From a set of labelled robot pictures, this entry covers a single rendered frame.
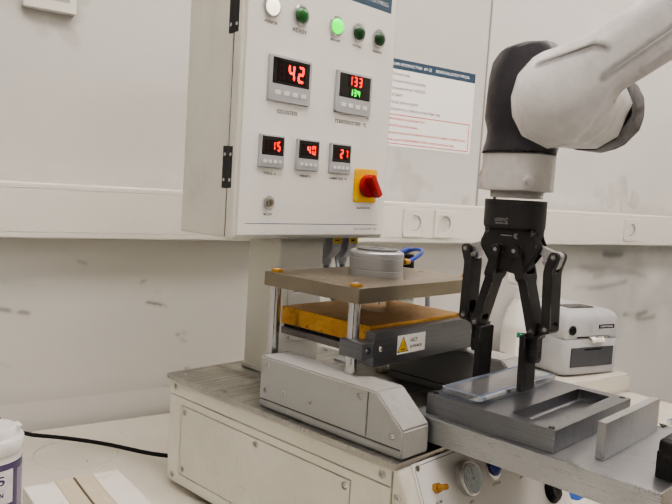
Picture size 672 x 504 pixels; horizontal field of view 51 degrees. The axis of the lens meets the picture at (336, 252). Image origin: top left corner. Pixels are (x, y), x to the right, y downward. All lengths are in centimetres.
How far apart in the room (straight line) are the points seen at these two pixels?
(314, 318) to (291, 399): 12
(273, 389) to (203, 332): 60
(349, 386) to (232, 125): 40
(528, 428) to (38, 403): 97
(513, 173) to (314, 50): 40
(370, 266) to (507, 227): 22
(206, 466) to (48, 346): 48
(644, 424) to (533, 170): 31
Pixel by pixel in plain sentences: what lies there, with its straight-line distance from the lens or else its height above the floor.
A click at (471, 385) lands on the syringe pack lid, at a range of 88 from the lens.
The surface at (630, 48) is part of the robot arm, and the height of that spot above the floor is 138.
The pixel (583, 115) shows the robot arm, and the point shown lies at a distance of 75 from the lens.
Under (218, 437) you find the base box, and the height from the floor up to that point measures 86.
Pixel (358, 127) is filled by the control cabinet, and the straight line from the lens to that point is 118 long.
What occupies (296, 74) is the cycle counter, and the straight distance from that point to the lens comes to 107.
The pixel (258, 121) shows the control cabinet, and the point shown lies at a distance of 103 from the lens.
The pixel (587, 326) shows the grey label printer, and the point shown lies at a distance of 191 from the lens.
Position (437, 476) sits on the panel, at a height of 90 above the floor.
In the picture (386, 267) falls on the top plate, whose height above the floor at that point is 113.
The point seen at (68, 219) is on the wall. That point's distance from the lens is 137.
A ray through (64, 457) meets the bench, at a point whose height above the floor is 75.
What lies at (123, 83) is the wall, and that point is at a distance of 145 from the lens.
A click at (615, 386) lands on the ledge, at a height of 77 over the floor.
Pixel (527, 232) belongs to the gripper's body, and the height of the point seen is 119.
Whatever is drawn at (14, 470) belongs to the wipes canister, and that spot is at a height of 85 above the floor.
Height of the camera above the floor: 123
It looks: 5 degrees down
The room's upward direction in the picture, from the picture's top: 4 degrees clockwise
